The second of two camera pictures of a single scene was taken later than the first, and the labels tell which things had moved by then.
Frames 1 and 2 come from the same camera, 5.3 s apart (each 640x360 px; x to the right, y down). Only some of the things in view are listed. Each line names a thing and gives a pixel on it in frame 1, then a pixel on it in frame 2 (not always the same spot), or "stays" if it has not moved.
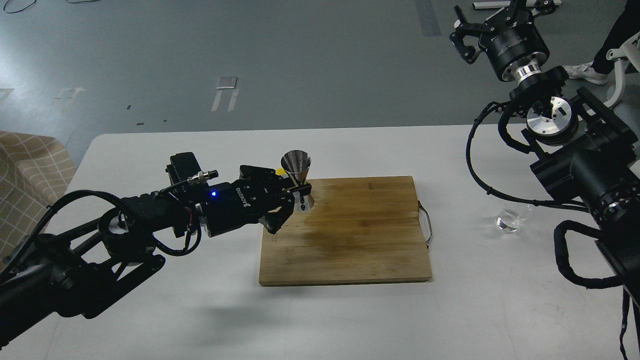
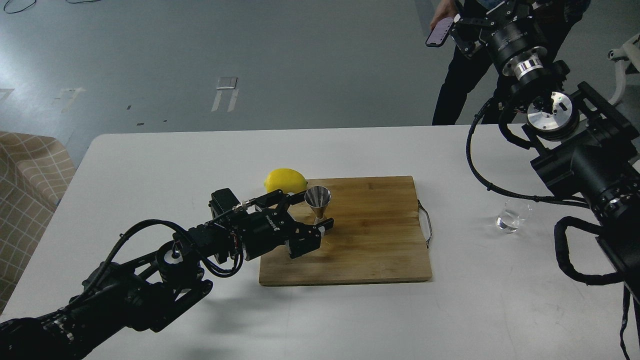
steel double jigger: x=297 y=163 to x=318 y=198
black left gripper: x=259 y=191 to x=266 y=231
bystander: x=627 y=24 to x=509 y=41
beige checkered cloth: x=35 y=169 stays
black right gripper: x=506 y=37 stays
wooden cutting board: x=358 y=230 stays
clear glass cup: x=510 y=218 stays
